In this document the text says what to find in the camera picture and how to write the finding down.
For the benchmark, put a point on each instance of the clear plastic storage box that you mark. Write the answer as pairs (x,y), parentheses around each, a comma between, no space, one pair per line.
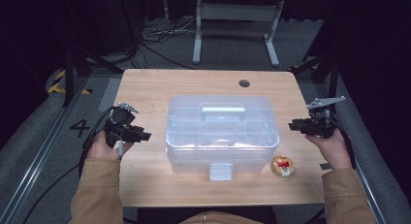
(223,133)

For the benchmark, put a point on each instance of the person's right hand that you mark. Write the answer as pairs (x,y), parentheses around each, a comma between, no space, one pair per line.
(334,151)

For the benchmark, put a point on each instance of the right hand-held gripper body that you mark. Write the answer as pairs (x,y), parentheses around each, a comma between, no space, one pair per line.
(318,125)

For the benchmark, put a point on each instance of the person's left hand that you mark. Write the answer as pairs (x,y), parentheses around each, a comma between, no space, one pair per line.
(98,149)

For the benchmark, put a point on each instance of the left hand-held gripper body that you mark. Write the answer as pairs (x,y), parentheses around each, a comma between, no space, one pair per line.
(121,132)

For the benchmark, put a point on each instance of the grey tape piece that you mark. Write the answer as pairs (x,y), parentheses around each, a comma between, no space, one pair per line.
(325,166)

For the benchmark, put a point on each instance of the person's tan jacket torso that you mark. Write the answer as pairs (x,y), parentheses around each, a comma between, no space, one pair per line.
(219,218)

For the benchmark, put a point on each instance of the grey metal desk frame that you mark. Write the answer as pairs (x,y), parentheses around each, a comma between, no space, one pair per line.
(237,12)

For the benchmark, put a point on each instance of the black metal stand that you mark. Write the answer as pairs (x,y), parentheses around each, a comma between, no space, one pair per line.
(69,75)
(326,72)

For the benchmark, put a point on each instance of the aluminium floor rail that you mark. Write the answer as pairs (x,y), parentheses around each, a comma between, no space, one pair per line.
(365,185)
(35,162)

